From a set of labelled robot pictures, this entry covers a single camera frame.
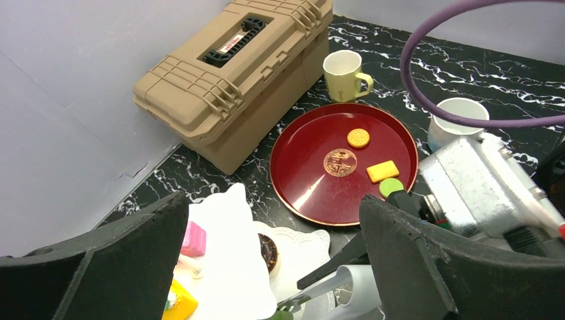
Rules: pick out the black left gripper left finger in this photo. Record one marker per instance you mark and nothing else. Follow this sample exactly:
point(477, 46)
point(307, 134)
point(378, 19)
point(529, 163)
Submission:
point(122, 270)

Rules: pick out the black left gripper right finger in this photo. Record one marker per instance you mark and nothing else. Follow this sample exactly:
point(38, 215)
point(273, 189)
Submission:
point(423, 271)

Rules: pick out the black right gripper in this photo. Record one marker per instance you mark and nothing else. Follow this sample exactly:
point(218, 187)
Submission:
point(441, 207)

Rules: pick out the metal tongs with white handle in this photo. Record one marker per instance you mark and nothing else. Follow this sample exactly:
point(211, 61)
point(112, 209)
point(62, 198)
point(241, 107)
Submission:
point(348, 293)

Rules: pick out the yellow cake slice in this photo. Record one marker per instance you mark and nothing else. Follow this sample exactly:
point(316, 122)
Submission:
point(180, 303)

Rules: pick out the pink cake with cherry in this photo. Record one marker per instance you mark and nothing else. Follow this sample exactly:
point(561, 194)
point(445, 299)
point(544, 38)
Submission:
point(195, 240)

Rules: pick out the green round macaron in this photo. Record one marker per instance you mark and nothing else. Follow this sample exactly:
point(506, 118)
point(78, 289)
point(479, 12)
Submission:
point(390, 185)

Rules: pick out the orange square cake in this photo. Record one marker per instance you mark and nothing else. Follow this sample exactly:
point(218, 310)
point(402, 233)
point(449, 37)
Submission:
point(382, 171)

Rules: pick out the chocolate glazed donut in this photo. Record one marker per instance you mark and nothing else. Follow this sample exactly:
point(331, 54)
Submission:
point(269, 252)

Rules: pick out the green swirl roll cake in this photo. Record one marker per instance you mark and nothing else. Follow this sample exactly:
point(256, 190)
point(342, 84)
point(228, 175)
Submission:
point(281, 315)

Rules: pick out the red round tray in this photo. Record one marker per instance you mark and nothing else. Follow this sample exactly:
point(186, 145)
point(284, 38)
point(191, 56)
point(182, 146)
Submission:
point(321, 178)

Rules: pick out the white three-tier dessert stand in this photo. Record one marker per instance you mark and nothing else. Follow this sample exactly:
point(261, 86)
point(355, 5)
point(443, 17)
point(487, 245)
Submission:
point(234, 282)

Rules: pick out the orange round cookie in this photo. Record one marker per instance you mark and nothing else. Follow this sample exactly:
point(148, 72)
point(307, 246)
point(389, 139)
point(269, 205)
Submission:
point(358, 138)

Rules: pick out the white mug blue base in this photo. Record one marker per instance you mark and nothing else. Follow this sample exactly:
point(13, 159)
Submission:
point(441, 132)

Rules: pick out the pale green ceramic mug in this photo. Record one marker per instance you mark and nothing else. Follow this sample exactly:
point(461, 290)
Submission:
point(345, 81)

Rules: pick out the tan plastic toolbox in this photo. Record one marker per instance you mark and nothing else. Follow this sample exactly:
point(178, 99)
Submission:
point(224, 89)

